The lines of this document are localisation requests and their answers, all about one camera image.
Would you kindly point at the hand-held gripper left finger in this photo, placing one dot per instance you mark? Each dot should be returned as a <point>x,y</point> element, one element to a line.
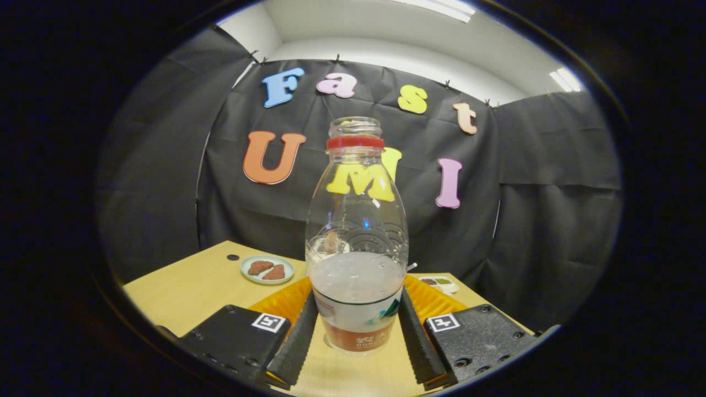
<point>298,344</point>

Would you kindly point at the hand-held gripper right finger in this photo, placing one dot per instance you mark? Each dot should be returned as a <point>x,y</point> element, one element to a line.
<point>419,342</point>

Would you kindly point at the clear plastic juice bottle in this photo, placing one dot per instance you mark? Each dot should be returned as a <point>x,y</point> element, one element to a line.
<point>357,220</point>

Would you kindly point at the small white food tray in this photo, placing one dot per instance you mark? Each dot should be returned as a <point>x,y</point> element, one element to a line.
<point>438,284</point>

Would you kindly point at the brown bread piece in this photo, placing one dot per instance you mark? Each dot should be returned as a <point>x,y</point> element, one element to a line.
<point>274,273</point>
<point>259,267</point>

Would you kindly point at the pale green plate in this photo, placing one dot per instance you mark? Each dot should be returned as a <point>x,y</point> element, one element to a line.
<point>247,275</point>

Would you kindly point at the wooden table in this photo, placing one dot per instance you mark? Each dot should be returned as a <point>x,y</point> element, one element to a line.
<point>198,286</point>

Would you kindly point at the black backdrop cloth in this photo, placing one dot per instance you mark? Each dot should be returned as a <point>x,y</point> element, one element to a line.
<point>248,209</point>

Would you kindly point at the small ceiling light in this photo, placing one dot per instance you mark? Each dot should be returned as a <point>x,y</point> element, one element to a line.
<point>565,80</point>

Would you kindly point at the long ceiling light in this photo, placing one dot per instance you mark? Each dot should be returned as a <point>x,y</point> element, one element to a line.
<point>441,8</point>

